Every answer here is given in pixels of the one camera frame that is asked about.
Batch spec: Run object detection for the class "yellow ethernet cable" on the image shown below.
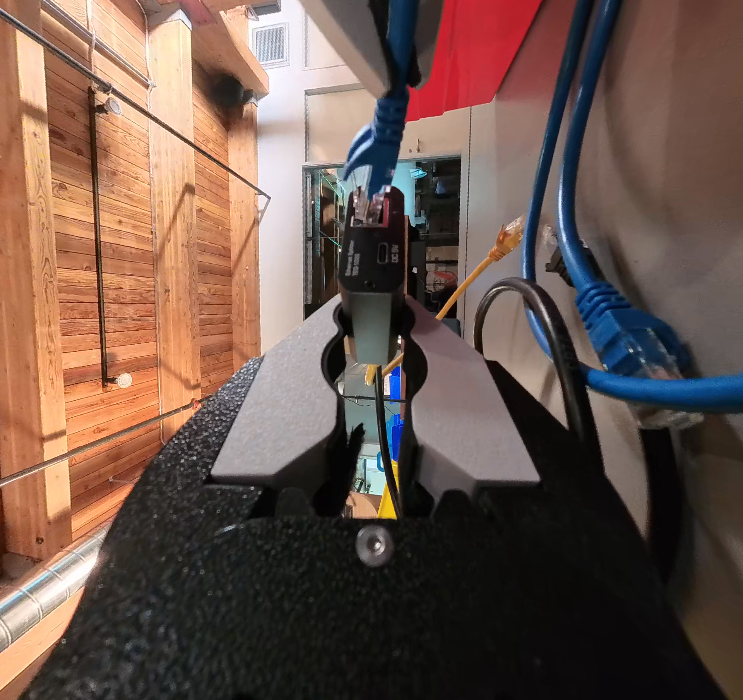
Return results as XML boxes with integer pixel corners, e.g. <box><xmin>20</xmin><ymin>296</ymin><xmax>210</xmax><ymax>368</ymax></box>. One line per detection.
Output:
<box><xmin>365</xmin><ymin>215</ymin><xmax>527</xmax><ymax>385</ymax></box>

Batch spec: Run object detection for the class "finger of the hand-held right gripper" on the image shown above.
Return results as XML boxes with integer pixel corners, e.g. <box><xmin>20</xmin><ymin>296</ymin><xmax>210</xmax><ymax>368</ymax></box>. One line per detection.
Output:
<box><xmin>270</xmin><ymin>0</ymin><xmax>398</xmax><ymax>98</ymax></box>
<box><xmin>406</xmin><ymin>0</ymin><xmax>449</xmax><ymax>90</ymax></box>

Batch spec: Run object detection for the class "red plastic bin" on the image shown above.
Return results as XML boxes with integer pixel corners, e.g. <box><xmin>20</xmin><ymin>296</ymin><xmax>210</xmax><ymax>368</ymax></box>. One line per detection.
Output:
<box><xmin>403</xmin><ymin>0</ymin><xmax>567</xmax><ymax>123</ymax></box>

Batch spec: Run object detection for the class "blue ethernet cable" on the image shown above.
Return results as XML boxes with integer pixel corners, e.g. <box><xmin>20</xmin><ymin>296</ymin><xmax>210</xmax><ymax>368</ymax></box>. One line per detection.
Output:
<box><xmin>341</xmin><ymin>0</ymin><xmax>743</xmax><ymax>431</ymax></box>

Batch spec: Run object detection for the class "black metal rod frame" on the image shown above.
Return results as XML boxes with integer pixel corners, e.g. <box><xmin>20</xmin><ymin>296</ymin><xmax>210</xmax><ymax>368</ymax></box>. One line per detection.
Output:
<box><xmin>0</xmin><ymin>8</ymin><xmax>272</xmax><ymax>219</ymax></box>

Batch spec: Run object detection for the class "wall air vent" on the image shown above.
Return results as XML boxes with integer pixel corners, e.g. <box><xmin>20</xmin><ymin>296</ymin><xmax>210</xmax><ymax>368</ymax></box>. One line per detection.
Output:
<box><xmin>251</xmin><ymin>22</ymin><xmax>290</xmax><ymax>69</ymax></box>

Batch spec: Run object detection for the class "black ethernet cable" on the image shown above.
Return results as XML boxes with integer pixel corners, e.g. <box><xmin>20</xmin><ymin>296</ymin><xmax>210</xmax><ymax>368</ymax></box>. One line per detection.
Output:
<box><xmin>373</xmin><ymin>225</ymin><xmax>604</xmax><ymax>520</ymax></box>

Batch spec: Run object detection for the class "black track light bar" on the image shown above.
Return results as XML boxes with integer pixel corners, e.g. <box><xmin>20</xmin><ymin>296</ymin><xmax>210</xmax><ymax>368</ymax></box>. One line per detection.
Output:
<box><xmin>87</xmin><ymin>86</ymin><xmax>133</xmax><ymax>390</ymax></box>

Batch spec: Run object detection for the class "grey metal pipe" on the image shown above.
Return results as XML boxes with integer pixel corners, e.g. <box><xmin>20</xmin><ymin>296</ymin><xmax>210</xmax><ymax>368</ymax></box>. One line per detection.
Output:
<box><xmin>0</xmin><ymin>395</ymin><xmax>212</xmax><ymax>489</ymax></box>

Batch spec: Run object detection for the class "black ethernet splitter box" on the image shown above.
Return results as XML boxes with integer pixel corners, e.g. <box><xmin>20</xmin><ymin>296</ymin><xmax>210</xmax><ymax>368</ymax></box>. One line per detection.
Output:
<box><xmin>338</xmin><ymin>185</ymin><xmax>407</xmax><ymax>365</ymax></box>

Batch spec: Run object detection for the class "silver ventilation duct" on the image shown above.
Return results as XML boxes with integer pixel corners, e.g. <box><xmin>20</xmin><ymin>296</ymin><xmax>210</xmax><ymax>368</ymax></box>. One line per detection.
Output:
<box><xmin>0</xmin><ymin>528</ymin><xmax>111</xmax><ymax>651</ymax></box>

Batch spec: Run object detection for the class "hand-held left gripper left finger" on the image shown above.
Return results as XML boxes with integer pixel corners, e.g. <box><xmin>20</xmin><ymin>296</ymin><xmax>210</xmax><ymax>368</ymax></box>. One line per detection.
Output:
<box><xmin>210</xmin><ymin>295</ymin><xmax>365</xmax><ymax>516</ymax></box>

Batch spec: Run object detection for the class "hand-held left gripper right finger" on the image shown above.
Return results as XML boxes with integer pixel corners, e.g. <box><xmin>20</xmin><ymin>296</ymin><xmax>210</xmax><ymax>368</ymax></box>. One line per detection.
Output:
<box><xmin>397</xmin><ymin>295</ymin><xmax>542</xmax><ymax>516</ymax></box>

